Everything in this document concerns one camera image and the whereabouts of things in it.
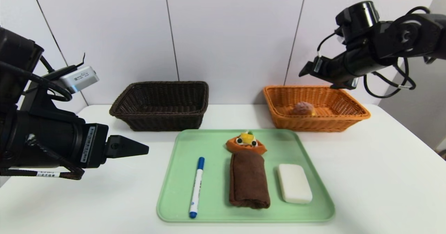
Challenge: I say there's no dark brown wicker basket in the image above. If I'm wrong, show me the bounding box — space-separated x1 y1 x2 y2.
109 81 209 132

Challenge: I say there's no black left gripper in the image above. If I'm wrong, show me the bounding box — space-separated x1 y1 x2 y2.
16 110 149 169

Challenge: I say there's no white soap bar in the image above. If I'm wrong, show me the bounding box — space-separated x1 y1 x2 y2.
278 164 313 204

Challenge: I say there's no orange fruit tart boat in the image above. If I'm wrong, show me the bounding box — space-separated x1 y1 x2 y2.
226 131 268 155

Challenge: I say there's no pink brown cream puff bun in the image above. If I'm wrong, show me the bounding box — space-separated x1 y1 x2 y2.
292 101 317 116

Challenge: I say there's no braided cable with white label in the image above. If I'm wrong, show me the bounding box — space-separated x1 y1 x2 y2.
0 166 85 181

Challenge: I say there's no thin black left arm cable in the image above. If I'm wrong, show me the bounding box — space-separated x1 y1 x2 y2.
0 55 74 102

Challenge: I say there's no blue and white marker pen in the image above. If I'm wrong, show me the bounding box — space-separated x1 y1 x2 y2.
189 157 205 219

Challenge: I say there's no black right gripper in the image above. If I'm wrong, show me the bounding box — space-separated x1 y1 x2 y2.
298 50 354 86

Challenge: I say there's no light green plastic tray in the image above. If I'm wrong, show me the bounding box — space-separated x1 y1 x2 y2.
156 129 336 223

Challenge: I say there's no brown towel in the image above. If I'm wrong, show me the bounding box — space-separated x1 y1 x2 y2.
229 151 271 209

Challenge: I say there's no orange wicker basket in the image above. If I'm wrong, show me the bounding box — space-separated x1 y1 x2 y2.
263 85 371 133

